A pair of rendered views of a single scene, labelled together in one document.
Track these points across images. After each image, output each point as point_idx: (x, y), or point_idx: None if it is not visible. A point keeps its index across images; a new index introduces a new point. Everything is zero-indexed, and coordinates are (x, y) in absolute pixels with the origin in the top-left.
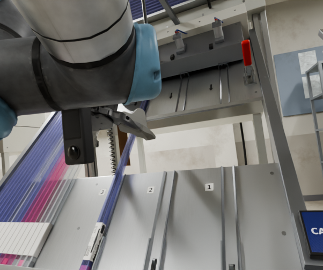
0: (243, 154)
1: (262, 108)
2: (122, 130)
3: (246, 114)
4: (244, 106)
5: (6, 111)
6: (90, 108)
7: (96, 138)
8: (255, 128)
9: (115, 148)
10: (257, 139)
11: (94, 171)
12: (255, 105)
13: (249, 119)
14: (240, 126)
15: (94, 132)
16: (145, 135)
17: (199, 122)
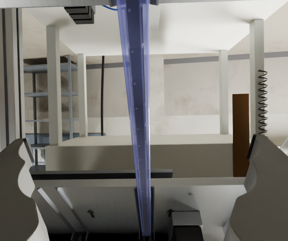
0: (103, 101)
1: (45, 150)
2: (25, 225)
3: (63, 146)
4: (64, 156)
5: None
6: None
7: (247, 177)
8: (56, 127)
9: (256, 121)
10: (55, 114)
11: None
12: (52, 155)
13: (85, 137)
14: (103, 131)
15: (233, 240)
16: None
17: (124, 143)
